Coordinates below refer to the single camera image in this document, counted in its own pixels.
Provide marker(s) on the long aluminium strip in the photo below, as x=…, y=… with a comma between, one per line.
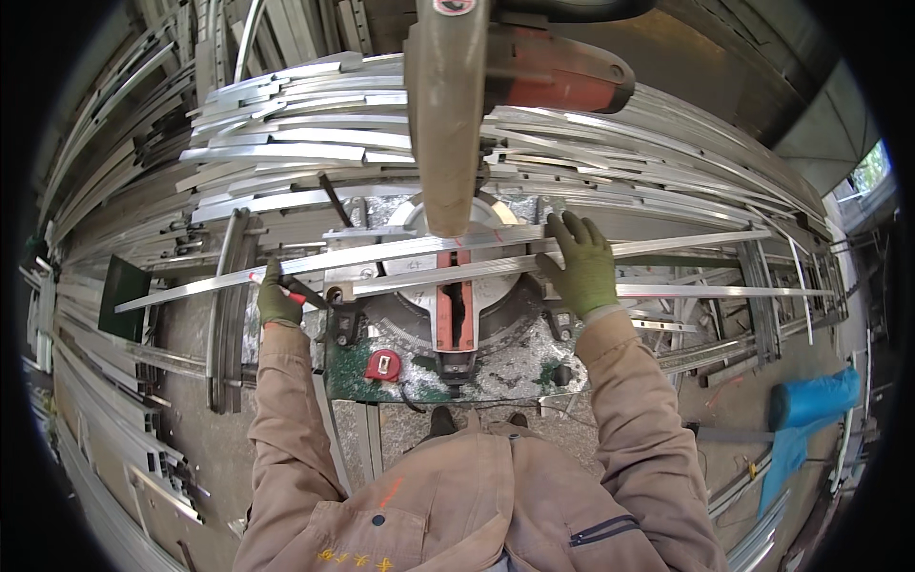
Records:
x=372, y=252

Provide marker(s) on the red and white marker pen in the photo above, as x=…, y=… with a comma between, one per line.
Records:
x=296, y=295

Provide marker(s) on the pile of long aluminium profiles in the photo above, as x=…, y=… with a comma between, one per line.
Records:
x=107, y=179

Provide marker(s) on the person's left fingers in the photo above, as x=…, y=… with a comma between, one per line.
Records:
x=274, y=275

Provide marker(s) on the dark green board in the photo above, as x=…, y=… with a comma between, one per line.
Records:
x=124, y=297

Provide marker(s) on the person's right hand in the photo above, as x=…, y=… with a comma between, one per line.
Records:
x=586, y=275

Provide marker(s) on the bundle of aluminium profiles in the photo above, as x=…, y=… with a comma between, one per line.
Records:
x=750, y=522

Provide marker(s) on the person's left hand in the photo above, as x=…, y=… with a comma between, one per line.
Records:
x=277, y=304

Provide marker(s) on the red mitre saw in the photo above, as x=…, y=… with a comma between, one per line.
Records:
x=447, y=121

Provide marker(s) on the person's body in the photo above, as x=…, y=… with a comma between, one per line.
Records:
x=472, y=507

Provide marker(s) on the red tape measure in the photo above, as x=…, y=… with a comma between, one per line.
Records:
x=383, y=365

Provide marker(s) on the metal support rails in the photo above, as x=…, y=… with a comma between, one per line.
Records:
x=227, y=314

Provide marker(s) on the green saw table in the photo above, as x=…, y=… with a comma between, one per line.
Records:
x=515, y=368

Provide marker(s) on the window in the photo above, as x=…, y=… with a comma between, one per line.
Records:
x=868, y=171

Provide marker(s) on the metal support frame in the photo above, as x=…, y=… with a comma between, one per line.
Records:
x=758, y=314

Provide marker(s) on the heap of cut aluminium profiles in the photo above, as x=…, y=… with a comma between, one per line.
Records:
x=314, y=136

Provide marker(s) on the blue plastic bag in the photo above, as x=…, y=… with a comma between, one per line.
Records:
x=808, y=418

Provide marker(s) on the short aluminium strip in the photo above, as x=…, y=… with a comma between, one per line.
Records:
x=443, y=275

